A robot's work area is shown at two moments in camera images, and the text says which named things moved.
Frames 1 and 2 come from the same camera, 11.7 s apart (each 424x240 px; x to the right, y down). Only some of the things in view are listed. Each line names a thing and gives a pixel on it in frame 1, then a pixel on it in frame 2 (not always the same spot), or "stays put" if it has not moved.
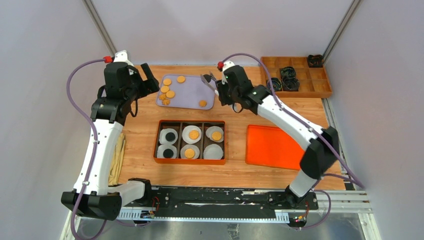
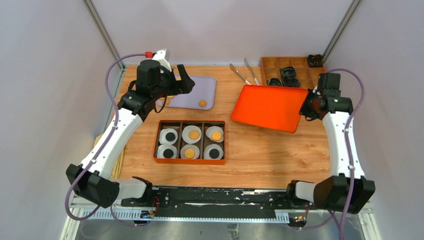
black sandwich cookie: (170, 136) stays put
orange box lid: (272, 146) to (274, 107)
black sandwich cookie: (168, 153) stays put
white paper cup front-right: (213, 151) stays put
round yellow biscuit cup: (216, 136) stays put
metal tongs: (210, 80) to (256, 80)
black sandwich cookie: (208, 77) to (214, 153)
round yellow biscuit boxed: (193, 134) stays put
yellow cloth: (117, 161) stays put
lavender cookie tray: (186, 91) stays put
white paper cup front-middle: (197, 152) stays put
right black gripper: (221, 87) to (304, 110)
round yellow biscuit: (189, 153) stays put
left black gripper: (150, 85) to (184, 85)
